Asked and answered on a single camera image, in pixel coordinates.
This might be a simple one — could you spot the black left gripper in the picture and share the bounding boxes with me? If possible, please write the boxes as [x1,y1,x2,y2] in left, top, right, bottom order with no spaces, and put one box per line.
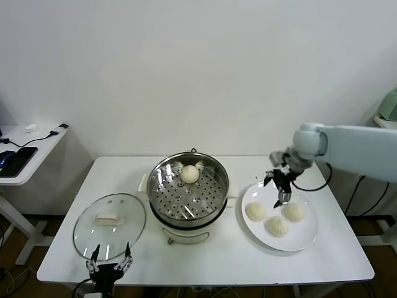
[86,242,133,293]

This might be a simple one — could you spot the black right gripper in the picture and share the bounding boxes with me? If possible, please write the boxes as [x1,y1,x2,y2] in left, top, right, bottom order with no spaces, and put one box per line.
[263,167,294,209]

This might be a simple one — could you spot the white steamed baozi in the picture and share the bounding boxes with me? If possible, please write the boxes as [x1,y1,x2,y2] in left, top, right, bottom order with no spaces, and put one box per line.
[246,201,267,222]
[283,201,306,223]
[181,165,200,184]
[264,216,290,238]

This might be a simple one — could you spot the glass lid with cream handle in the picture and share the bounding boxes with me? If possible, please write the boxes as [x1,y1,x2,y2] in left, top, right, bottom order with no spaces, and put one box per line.
[73,192,147,260]

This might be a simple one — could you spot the perforated steel steamer pot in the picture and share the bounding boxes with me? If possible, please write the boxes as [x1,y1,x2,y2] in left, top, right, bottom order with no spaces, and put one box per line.
[146,151,230,226]

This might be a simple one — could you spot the white round plate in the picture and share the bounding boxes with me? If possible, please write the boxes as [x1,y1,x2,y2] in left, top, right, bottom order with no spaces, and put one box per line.
[241,181,319,252]

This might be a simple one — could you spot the cream electric cooker base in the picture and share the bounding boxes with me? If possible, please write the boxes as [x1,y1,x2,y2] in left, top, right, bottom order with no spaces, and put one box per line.
[138,173,239,246]

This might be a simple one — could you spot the black smartphone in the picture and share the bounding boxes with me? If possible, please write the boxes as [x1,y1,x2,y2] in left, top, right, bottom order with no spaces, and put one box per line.
[0,147,39,179]

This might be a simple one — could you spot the mint green appliance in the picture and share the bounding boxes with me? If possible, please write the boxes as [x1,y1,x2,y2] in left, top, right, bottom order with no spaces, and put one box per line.
[378,88,397,122]

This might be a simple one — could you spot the white side table with phone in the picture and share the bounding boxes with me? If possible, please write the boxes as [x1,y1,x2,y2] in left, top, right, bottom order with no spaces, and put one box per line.
[0,124,69,266]

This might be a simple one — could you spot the blue computer mouse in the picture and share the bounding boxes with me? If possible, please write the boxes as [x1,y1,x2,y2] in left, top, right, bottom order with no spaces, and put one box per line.
[0,150,16,170]

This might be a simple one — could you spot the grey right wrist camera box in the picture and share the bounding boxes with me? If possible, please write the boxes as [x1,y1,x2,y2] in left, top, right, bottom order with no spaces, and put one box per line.
[269,151,288,167]

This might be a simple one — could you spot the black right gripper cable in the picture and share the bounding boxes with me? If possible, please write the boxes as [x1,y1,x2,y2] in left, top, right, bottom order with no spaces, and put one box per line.
[291,163,332,192]

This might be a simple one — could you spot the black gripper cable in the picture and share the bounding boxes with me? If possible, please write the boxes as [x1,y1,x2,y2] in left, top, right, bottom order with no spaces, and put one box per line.
[291,163,332,192]
[73,278,96,298]

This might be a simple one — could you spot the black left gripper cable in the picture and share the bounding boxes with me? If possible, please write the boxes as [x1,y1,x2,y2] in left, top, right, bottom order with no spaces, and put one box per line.
[73,278,96,298]

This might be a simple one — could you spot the black power adapter cable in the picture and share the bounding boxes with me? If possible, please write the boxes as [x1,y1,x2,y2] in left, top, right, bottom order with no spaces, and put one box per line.
[344,175,390,217]

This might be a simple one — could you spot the black charging cable with plug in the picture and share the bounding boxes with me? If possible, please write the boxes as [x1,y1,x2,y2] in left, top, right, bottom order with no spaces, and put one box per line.
[0,124,69,148]

